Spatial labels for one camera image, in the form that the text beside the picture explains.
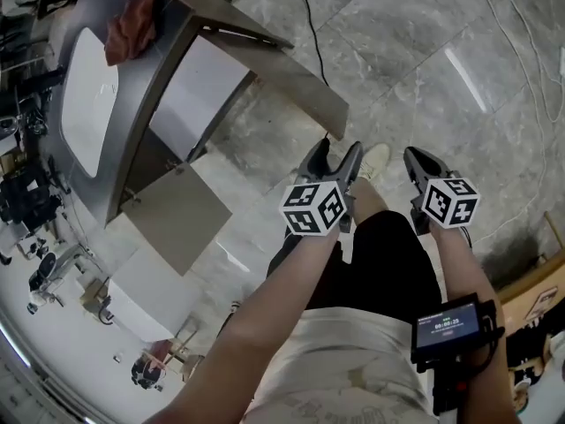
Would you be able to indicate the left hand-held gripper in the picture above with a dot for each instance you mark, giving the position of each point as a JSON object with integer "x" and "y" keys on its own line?
{"x": 313, "y": 210}

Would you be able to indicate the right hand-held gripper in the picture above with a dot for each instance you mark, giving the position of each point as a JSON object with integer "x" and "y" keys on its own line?
{"x": 450, "y": 201}

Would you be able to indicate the brown wooden cabinet door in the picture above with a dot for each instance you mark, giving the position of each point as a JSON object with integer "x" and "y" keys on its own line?
{"x": 176, "y": 219}
{"x": 287, "y": 69}

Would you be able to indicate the person's right forearm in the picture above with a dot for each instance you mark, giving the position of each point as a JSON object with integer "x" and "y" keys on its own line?
{"x": 463, "y": 272}

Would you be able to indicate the person's left forearm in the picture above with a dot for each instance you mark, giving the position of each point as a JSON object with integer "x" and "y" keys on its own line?
{"x": 256, "y": 325}

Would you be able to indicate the dark wooden sink cabinet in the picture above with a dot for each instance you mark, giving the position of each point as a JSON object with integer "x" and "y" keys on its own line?
{"x": 145, "y": 86}

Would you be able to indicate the person's right beige shoe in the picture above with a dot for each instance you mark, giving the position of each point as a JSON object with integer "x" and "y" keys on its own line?
{"x": 374, "y": 161}

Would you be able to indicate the person's right leg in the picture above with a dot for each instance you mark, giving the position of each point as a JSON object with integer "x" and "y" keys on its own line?
{"x": 368, "y": 201}

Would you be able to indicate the person's black shorts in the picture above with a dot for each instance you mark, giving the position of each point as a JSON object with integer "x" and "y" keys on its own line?
{"x": 388, "y": 263}

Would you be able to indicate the black screen device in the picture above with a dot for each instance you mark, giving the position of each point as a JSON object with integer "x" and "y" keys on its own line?
{"x": 446, "y": 329}

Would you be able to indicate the round wooden board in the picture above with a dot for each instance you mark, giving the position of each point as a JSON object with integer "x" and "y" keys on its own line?
{"x": 521, "y": 307}

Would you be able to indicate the white power strip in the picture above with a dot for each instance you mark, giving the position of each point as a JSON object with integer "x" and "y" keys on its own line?
{"x": 562, "y": 62}

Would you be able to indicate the person's white printed t-shirt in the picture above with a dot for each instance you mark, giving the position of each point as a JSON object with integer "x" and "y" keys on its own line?
{"x": 335, "y": 369}

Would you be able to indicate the wooden folding table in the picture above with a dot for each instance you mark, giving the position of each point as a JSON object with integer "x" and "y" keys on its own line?
{"x": 185, "y": 347}

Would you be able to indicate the red cloth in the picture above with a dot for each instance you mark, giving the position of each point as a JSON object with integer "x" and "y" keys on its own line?
{"x": 130, "y": 24}

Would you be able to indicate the white sink basin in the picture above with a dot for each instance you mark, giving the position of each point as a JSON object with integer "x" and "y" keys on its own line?
{"x": 88, "y": 104}

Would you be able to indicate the light wooden frame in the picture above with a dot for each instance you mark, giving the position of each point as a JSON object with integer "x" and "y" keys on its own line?
{"x": 552, "y": 236}

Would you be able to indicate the black device mount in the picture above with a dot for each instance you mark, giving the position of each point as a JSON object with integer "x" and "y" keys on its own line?
{"x": 448, "y": 389}

